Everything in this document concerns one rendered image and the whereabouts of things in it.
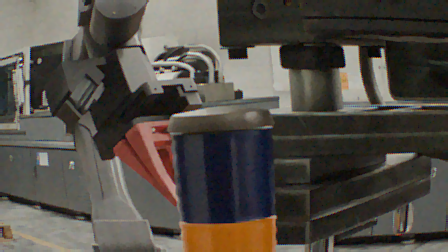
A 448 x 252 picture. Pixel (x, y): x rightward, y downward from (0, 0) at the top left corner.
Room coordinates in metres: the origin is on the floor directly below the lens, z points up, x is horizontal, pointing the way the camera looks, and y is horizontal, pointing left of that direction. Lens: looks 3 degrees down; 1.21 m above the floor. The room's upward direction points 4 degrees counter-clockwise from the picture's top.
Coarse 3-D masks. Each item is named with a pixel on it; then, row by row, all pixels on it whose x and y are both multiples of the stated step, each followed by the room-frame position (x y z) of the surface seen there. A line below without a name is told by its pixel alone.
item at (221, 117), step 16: (192, 112) 0.41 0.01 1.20; (208, 112) 0.40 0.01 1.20; (224, 112) 0.40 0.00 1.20; (240, 112) 0.40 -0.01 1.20; (256, 112) 0.40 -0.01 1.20; (176, 128) 0.41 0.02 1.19; (192, 128) 0.40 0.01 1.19; (208, 128) 0.40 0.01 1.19; (224, 128) 0.40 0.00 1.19; (240, 128) 0.40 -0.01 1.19
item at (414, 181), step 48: (288, 48) 0.69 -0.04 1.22; (336, 48) 0.69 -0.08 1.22; (336, 96) 0.69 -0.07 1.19; (288, 144) 0.67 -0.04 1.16; (336, 144) 0.64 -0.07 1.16; (384, 144) 0.61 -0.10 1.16; (432, 144) 0.58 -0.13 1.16; (288, 192) 0.62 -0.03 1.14; (336, 192) 0.63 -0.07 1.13; (384, 192) 0.68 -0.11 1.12; (288, 240) 0.62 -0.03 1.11; (336, 240) 0.68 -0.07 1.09
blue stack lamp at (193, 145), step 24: (192, 144) 0.40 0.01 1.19; (216, 144) 0.40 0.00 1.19; (240, 144) 0.40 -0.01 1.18; (264, 144) 0.41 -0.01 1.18; (192, 168) 0.40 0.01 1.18; (216, 168) 0.40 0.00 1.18; (240, 168) 0.40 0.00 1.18; (264, 168) 0.41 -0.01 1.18; (192, 192) 0.40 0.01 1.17; (216, 192) 0.40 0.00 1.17; (240, 192) 0.40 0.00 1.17; (264, 192) 0.40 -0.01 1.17; (192, 216) 0.40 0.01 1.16; (216, 216) 0.40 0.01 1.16; (240, 216) 0.40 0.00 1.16; (264, 216) 0.40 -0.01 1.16
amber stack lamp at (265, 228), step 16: (192, 224) 0.41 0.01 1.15; (208, 224) 0.41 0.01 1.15; (224, 224) 0.41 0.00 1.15; (240, 224) 0.40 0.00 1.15; (256, 224) 0.40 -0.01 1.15; (272, 224) 0.41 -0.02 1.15; (192, 240) 0.40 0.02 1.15; (208, 240) 0.40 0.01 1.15; (224, 240) 0.40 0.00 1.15; (240, 240) 0.40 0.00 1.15; (256, 240) 0.40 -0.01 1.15; (272, 240) 0.41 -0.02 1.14
